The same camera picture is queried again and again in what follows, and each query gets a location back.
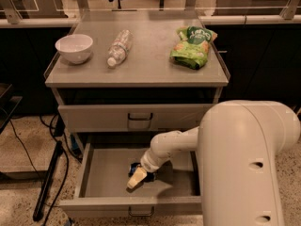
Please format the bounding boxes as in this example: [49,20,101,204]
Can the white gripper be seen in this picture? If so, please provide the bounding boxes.
[127,149,171,189]

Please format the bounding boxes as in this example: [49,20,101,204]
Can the blue pepsi can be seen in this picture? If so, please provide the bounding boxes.
[128,162,156,183]

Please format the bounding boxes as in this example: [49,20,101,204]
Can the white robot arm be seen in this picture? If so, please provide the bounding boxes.
[127,100,300,226]

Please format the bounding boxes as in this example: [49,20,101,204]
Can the open grey middle drawer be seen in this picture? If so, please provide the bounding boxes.
[60,137,202,218]

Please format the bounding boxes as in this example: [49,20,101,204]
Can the grey top drawer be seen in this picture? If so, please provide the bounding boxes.
[58,104,213,133]

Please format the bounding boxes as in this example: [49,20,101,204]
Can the grey drawer cabinet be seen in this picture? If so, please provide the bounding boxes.
[45,10,230,147]

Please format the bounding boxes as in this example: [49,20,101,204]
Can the black floor stand bar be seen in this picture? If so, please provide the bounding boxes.
[33,141,63,221]

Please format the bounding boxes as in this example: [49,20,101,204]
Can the clear plastic water bottle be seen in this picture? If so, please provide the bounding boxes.
[107,29,134,68]

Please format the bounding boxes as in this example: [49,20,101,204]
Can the green chip bag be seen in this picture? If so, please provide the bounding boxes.
[169,26,217,70]

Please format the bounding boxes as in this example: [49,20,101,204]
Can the white ceramic bowl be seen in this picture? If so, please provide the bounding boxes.
[55,34,93,64]

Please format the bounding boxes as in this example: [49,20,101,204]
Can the dark side table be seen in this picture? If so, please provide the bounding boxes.
[0,83,23,134]

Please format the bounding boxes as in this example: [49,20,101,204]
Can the black floor cable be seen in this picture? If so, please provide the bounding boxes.
[39,114,83,226]

